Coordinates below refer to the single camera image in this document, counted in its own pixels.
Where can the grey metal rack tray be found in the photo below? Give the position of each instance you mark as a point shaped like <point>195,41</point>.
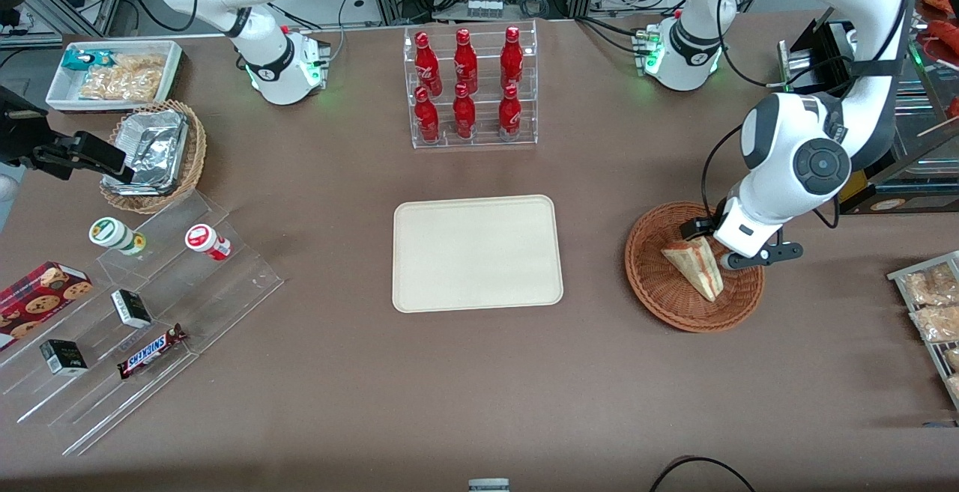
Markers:
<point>899,276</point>

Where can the clear bag of snacks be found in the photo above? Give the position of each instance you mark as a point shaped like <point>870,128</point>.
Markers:
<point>933,286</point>
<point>936,323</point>

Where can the steel food pan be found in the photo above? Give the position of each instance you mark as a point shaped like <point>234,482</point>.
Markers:
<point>925,132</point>

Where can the clear acrylic stepped stand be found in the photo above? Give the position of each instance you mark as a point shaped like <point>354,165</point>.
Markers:
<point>210,297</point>

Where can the beige plastic tray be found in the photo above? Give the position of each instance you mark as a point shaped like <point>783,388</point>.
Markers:
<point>477,252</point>

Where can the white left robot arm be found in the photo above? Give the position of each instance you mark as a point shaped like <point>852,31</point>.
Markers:
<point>787,162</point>

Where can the green lid white cup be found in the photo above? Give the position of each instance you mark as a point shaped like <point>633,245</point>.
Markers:
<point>112,234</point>

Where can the red cola bottle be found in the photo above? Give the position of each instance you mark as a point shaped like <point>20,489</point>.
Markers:
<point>512,59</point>
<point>509,116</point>
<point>427,119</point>
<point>464,116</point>
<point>428,65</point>
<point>465,64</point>

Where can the triangular sandwich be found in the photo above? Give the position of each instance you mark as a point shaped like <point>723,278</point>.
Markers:
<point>700,275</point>

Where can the small black box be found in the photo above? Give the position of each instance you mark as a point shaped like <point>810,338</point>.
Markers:
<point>131,308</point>
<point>64,357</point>

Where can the teal snack packet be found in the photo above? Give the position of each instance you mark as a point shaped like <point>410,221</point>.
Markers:
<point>79,59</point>

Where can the black food warmer cabinet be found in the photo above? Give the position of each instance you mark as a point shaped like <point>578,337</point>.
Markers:
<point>914,177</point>

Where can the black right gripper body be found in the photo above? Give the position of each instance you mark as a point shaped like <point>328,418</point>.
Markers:
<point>21,138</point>

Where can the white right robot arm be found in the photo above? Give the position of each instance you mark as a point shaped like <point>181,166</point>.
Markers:
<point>262,50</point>

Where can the clear acrylic bottle rack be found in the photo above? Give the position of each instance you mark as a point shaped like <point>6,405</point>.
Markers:
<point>483,73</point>

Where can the grey metal block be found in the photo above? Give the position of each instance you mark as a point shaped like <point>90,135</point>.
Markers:
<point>488,485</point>

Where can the Snickers chocolate bar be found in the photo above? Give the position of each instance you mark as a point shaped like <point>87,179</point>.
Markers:
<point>150,352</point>

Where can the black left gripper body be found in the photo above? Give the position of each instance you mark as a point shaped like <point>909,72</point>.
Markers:
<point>705,225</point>

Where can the white rectangular bin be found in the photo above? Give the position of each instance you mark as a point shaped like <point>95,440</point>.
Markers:
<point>64,91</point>

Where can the aluminium foil container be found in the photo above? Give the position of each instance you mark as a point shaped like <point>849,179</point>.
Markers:
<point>153,147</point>

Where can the clear bag of crackers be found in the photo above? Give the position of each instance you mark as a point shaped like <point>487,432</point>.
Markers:
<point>123,80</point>

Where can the light wicker basket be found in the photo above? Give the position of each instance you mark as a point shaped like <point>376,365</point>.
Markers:
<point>193,155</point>

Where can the red cookie box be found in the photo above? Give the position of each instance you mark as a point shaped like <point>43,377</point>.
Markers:
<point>37,297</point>

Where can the brown wicker basket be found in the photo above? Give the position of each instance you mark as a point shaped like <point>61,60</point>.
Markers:
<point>674,305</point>

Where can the red lid white cup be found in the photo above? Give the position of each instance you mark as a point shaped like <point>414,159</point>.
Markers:
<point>204,240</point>

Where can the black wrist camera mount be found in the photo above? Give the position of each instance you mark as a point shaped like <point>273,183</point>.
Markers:
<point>779,252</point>

